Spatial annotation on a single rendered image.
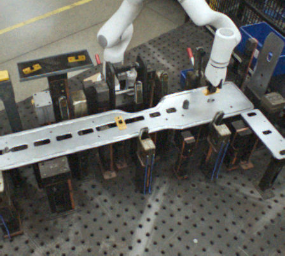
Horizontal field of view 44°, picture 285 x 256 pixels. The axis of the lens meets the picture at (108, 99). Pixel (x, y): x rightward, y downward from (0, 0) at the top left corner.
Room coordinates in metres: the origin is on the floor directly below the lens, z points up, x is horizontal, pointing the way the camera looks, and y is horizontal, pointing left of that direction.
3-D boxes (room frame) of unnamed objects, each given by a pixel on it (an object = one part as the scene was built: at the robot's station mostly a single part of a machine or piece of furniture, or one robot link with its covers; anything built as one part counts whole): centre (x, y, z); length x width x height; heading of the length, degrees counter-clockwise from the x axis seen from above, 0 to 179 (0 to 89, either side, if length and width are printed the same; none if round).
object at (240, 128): (1.09, -0.63, 0.84); 0.11 x 0.10 x 0.28; 17
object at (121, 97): (1.34, -0.09, 0.94); 0.18 x 0.13 x 0.49; 107
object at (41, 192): (0.99, 0.35, 0.84); 0.17 x 0.06 x 0.29; 17
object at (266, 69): (1.32, -0.76, 1.17); 0.12 x 0.01 x 0.34; 17
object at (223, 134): (1.04, -0.51, 0.87); 0.12 x 0.09 x 0.35; 17
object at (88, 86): (1.30, 0.10, 0.90); 0.05 x 0.05 x 0.40; 17
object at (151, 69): (1.39, -0.21, 0.91); 0.07 x 0.05 x 0.42; 17
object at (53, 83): (1.37, 0.26, 0.92); 0.10 x 0.08 x 0.45; 107
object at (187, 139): (1.03, -0.37, 0.84); 0.11 x 0.08 x 0.29; 17
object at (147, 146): (0.97, -0.16, 0.87); 0.12 x 0.09 x 0.35; 17
